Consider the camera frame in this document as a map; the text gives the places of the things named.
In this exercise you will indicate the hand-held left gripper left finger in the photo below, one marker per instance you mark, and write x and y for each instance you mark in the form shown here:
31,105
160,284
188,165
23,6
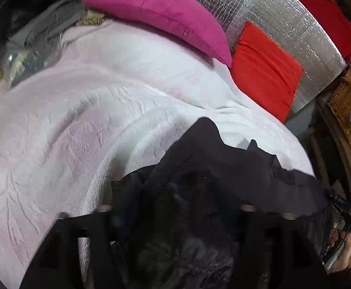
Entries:
97,225

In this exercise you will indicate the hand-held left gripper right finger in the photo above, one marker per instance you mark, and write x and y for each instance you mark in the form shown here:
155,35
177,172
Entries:
259,231

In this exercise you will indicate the dark navy quilted jacket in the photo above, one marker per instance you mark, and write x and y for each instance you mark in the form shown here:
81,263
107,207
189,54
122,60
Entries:
208,162

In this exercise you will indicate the person's right hand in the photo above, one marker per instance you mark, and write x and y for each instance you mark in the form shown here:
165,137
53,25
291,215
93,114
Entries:
344,253

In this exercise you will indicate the white textured blanket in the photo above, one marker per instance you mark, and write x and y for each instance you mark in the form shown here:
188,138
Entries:
73,126

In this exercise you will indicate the wicker basket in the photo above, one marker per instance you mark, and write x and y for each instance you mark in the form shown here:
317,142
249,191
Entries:
347,111

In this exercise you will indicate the red pillow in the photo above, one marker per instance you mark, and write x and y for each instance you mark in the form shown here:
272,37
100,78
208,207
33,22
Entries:
262,69

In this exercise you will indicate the clear plastic bag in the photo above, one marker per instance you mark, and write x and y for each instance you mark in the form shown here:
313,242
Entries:
27,63

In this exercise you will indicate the silver foil insulation board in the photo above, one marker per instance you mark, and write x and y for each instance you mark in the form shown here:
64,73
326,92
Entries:
286,27

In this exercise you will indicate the beige patterned cloth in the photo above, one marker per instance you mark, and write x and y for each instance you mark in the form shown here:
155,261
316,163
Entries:
91,18

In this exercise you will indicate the grey cloth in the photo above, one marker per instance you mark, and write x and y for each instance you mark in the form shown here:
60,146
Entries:
46,24

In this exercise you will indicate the red cloth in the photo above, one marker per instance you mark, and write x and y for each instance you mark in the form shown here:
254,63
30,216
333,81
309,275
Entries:
323,6

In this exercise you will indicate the magenta pillow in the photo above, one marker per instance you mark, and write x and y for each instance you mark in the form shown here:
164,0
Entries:
163,9

